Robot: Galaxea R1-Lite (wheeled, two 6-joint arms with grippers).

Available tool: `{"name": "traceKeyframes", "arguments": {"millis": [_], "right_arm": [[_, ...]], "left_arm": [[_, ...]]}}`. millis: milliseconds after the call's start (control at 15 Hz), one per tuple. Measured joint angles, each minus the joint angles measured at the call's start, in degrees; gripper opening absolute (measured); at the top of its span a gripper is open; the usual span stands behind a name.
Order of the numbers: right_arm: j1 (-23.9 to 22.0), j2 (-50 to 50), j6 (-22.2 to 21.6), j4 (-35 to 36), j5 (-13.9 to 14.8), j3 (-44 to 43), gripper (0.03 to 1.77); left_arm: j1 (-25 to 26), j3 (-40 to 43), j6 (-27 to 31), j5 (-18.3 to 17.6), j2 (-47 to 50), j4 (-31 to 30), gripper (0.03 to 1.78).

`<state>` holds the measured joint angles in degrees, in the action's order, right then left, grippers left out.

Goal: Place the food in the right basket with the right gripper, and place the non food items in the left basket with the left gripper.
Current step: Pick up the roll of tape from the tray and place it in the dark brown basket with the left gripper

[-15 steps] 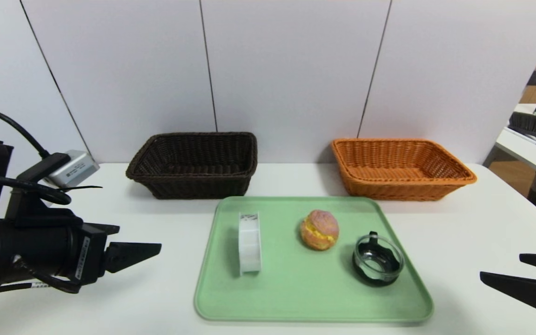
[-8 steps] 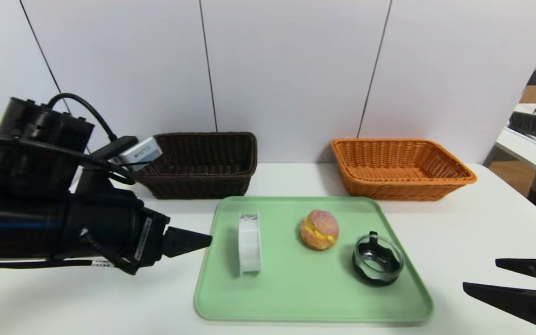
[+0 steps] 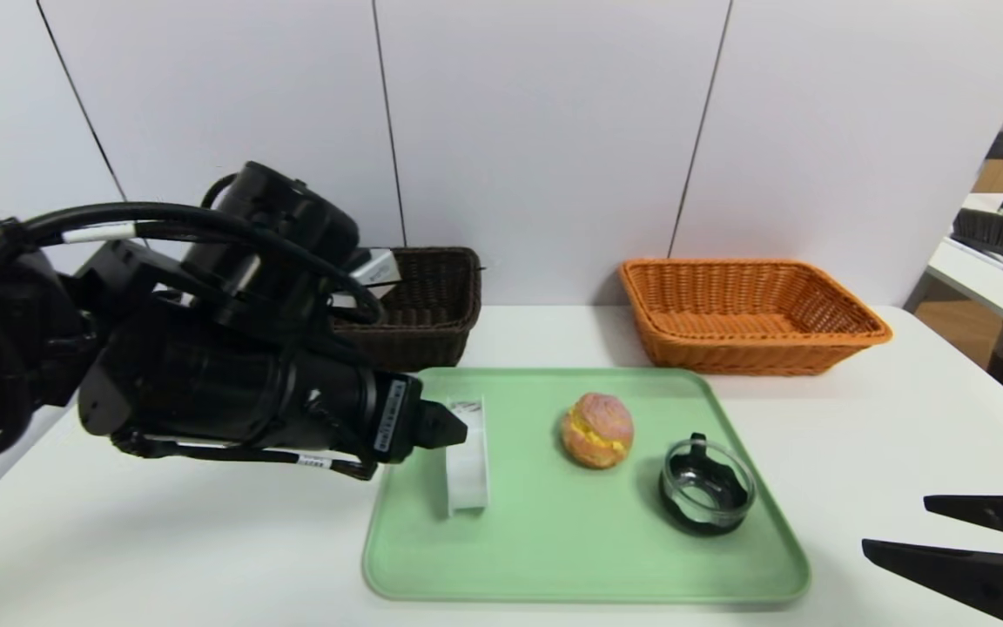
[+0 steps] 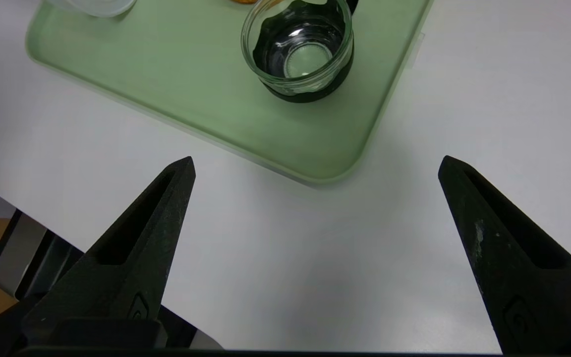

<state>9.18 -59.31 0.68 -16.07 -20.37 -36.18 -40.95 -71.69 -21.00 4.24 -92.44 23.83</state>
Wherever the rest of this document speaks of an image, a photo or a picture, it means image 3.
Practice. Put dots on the pink and yellow bread bun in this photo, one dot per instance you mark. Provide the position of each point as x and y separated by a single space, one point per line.
597 431

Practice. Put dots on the light green plastic tray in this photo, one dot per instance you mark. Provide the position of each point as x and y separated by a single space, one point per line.
554 540

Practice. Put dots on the orange and black left arm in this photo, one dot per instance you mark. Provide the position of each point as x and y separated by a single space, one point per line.
162 383

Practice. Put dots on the white cylindrical cup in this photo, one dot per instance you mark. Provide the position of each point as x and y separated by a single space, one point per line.
468 475

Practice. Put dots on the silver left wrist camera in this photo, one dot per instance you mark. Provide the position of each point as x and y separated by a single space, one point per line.
375 266

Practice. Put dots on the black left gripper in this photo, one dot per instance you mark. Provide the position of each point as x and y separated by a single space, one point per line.
396 416

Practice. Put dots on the glass jar with black lid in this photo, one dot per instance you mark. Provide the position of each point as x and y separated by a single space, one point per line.
706 488

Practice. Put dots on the orange wicker basket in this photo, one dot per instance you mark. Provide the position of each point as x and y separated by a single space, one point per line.
754 313

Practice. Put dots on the dark brown wicker basket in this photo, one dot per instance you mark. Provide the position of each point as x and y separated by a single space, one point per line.
432 296

